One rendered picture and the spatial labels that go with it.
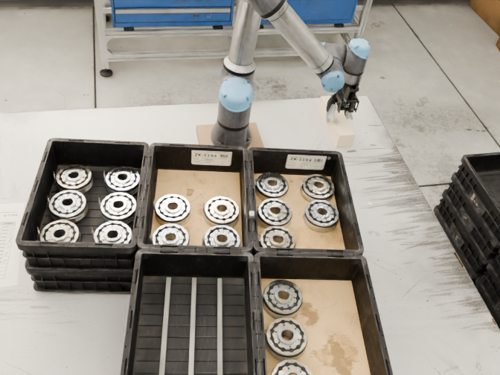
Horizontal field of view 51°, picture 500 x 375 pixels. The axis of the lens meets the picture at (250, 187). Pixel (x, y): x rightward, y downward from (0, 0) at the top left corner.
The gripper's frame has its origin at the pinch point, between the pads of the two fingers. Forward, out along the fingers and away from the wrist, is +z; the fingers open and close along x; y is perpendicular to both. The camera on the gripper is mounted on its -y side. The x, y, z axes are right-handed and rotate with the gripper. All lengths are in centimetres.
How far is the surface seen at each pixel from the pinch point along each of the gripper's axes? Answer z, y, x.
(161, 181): -9, 35, -72
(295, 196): -9, 46, -31
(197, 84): 74, -125, -36
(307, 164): -13.6, 37.3, -25.2
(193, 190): -9, 40, -62
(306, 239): -9, 63, -32
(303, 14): 35, -141, 33
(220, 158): -15, 33, -53
